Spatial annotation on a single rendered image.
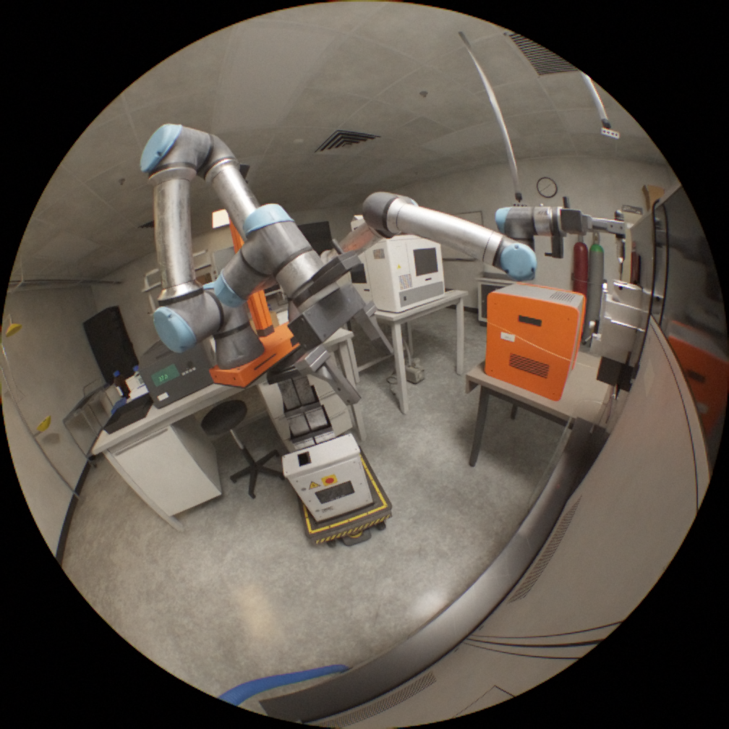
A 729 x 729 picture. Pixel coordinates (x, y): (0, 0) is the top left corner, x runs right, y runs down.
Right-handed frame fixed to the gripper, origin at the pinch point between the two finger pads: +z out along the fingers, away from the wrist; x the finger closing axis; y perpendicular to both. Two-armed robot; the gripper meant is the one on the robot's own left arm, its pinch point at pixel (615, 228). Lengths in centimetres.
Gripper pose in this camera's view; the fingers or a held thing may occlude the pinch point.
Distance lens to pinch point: 65.1
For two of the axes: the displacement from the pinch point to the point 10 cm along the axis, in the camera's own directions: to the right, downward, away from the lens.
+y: -1.7, -8.8, -4.4
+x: 8.1, -3.8, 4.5
